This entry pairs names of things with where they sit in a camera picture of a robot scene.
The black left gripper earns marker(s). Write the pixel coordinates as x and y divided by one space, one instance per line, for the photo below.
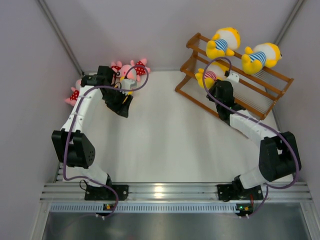
120 108

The yellow plush red stripes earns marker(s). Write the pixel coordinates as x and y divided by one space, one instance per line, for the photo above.
215 71
126 93

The pink plush red dotted dress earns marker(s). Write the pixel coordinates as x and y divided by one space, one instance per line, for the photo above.
135 68

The yellow plush blue stripes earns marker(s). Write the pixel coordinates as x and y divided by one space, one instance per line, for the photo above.
262 55
224 43

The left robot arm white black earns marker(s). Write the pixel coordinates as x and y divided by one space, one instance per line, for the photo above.
72 146

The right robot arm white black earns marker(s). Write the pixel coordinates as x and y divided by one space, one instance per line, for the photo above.
278 151

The brown wooden shelf rack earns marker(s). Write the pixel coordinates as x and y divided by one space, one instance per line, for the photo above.
257 93

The pink plush upside down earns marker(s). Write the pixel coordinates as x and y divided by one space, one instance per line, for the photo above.
75 93

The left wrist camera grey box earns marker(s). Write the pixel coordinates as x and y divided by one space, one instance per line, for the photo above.
128 84

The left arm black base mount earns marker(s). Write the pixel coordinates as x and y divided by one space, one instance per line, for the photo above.
94 193

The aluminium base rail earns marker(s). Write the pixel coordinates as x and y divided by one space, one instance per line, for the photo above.
169 192

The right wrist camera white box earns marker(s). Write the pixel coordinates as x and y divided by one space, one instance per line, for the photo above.
233 77

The grey slotted cable duct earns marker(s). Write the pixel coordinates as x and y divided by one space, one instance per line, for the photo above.
123 207

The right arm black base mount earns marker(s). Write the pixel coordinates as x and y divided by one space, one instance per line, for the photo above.
243 187

